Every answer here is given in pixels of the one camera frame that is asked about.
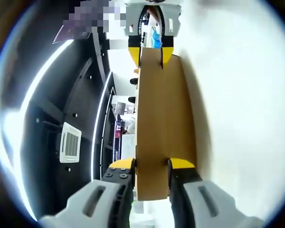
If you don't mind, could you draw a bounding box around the light blue flat packet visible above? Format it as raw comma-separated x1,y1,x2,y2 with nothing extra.
151,25,163,49

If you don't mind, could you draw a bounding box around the brown cardboard shoe box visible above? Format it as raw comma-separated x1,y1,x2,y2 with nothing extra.
135,47,198,201

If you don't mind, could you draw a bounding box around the white partition panel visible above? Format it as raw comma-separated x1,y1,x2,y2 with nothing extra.
122,133,136,159

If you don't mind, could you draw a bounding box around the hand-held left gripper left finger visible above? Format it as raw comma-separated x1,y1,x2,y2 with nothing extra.
40,158,136,228

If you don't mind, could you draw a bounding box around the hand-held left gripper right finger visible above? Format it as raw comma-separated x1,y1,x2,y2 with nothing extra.
167,157,265,228

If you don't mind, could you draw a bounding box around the large dark display screen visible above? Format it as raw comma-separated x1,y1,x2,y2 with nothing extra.
52,25,92,45

